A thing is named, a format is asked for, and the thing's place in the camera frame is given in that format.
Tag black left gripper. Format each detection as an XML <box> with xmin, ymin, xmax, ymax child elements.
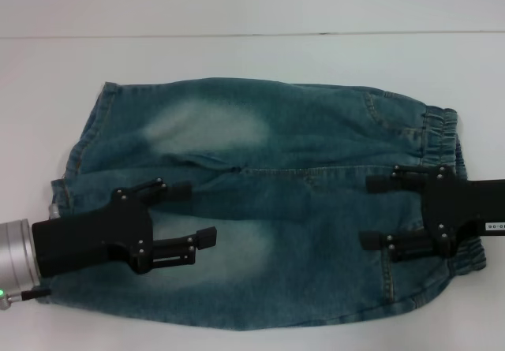
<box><xmin>31</xmin><ymin>177</ymin><xmax>219</xmax><ymax>278</ymax></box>

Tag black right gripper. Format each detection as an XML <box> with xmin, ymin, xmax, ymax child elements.
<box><xmin>358</xmin><ymin>165</ymin><xmax>505</xmax><ymax>264</ymax></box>

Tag blue washed denim shorts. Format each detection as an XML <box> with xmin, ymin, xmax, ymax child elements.
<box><xmin>49</xmin><ymin>77</ymin><xmax>490</xmax><ymax>330</ymax></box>

